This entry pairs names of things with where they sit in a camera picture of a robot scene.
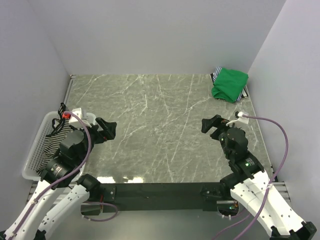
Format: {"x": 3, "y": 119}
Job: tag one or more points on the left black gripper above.
{"x": 108, "y": 130}

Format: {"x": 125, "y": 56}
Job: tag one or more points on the blue white striped folded top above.
{"x": 217, "y": 72}

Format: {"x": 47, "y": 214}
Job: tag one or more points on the black white striped tank top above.
{"x": 52, "y": 140}

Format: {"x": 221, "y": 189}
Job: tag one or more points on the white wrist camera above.
{"x": 240, "y": 119}
{"x": 87, "y": 118}

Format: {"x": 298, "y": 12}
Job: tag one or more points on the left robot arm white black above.
{"x": 41, "y": 216}

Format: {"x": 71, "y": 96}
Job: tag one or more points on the green folded tank top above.
{"x": 228, "y": 85}

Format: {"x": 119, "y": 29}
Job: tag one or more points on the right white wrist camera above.
{"x": 240, "y": 119}

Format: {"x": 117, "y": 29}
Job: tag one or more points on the white plastic basket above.
{"x": 35, "y": 158}

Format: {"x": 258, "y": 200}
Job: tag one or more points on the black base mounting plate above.
{"x": 206, "y": 196}

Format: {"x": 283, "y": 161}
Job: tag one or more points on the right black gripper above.
{"x": 206, "y": 124}

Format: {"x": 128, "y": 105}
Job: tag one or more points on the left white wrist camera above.
{"x": 87, "y": 118}

